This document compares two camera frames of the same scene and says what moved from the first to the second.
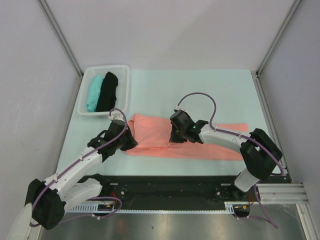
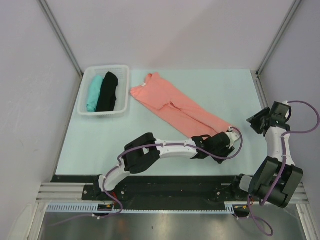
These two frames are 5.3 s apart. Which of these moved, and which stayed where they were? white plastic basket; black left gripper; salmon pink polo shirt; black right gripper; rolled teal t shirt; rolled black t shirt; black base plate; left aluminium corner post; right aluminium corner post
Moved: black left gripper; black right gripper; salmon pink polo shirt
Stayed: rolled teal t shirt; right aluminium corner post; white plastic basket; black base plate; rolled black t shirt; left aluminium corner post
